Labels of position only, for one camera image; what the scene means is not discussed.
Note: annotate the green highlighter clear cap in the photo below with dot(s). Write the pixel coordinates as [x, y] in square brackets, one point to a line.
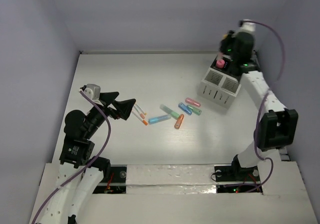
[169, 111]

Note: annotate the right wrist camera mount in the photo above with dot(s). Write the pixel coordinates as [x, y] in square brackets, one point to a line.
[247, 26]

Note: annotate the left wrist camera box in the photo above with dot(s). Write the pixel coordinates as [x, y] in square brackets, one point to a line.
[92, 91]

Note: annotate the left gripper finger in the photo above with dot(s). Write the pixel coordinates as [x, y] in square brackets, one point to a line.
[124, 108]
[107, 98]

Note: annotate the yellow tip marker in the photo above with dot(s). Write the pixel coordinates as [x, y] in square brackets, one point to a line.
[140, 109]

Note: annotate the orange correction tape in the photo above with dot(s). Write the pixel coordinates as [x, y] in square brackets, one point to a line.
[179, 121]

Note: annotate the pink glue stick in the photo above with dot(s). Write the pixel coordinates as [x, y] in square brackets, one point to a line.
[219, 61]

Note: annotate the green correction tape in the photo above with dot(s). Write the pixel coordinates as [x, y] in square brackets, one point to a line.
[195, 110]

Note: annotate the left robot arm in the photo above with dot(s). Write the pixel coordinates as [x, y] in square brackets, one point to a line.
[79, 171]

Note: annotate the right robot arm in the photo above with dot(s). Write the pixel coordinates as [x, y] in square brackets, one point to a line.
[275, 123]

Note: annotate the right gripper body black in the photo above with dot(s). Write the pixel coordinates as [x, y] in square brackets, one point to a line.
[227, 45]

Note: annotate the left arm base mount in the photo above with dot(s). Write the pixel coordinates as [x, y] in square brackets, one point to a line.
[115, 183]

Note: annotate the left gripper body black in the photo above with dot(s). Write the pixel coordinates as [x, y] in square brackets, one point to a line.
[108, 107]

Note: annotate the pink correction tape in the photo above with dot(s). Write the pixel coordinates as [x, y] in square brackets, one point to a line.
[192, 102]

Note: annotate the black and white organizer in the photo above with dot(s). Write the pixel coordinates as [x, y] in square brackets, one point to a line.
[220, 86]

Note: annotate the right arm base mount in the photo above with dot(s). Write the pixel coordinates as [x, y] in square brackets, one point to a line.
[235, 179]

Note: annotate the blue correction tape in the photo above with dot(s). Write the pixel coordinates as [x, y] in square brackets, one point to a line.
[185, 108]

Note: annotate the blue highlighter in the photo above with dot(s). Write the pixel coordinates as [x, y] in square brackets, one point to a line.
[158, 119]

